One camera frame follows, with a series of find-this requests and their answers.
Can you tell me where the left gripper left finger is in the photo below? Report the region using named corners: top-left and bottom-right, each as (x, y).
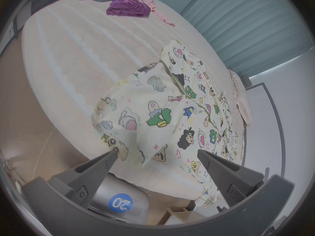
top-left (49, 150), bottom-right (118, 209)

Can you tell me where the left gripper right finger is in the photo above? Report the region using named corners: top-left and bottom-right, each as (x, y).
top-left (197, 150), bottom-right (265, 209)

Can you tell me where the white printed pyjama top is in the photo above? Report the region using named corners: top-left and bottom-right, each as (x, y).
top-left (92, 38), bottom-right (243, 207)

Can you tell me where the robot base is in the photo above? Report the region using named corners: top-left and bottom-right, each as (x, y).
top-left (87, 172), bottom-right (151, 224)

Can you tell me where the bed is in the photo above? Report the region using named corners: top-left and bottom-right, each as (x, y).
top-left (21, 0), bottom-right (285, 202)

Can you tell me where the white wooden bedside table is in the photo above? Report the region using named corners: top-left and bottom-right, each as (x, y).
top-left (157, 206), bottom-right (205, 227)

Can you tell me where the pale pink pillow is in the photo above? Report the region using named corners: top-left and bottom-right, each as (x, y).
top-left (228, 69), bottom-right (252, 126)

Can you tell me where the purple garment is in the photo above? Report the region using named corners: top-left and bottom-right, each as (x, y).
top-left (106, 0), bottom-right (151, 17)

